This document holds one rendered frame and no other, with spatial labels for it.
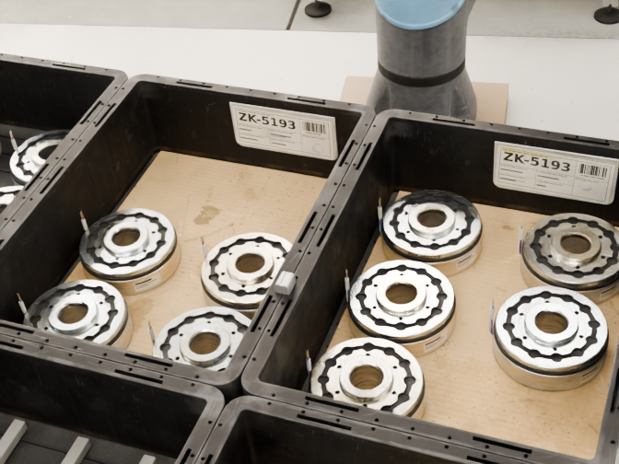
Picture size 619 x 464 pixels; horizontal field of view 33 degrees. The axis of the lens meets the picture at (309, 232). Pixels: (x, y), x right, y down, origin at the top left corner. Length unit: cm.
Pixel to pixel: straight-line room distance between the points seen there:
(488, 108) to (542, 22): 159
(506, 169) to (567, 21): 196
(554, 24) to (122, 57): 161
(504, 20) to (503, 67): 146
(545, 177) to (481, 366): 23
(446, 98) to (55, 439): 68
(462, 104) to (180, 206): 42
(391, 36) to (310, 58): 32
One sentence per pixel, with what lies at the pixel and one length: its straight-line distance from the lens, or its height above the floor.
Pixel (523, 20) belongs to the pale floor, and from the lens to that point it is 304.
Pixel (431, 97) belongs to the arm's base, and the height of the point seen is 80.
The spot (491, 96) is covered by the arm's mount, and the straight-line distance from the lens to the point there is 148.
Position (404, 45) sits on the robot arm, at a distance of 132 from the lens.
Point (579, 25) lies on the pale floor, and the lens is 303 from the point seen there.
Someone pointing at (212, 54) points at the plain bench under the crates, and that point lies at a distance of 167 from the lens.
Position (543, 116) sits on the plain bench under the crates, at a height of 70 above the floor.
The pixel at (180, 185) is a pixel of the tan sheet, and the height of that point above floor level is 83.
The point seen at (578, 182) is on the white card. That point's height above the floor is 88.
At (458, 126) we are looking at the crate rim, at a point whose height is 93.
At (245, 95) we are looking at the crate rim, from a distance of 116.
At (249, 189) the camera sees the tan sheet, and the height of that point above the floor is 83.
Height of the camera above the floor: 158
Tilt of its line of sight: 42 degrees down
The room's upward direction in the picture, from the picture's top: 7 degrees counter-clockwise
